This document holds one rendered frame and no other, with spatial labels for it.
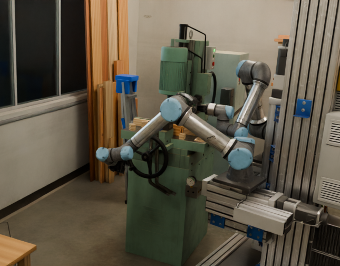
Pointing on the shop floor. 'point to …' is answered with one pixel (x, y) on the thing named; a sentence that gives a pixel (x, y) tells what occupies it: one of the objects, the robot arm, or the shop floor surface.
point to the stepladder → (126, 83)
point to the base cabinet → (166, 213)
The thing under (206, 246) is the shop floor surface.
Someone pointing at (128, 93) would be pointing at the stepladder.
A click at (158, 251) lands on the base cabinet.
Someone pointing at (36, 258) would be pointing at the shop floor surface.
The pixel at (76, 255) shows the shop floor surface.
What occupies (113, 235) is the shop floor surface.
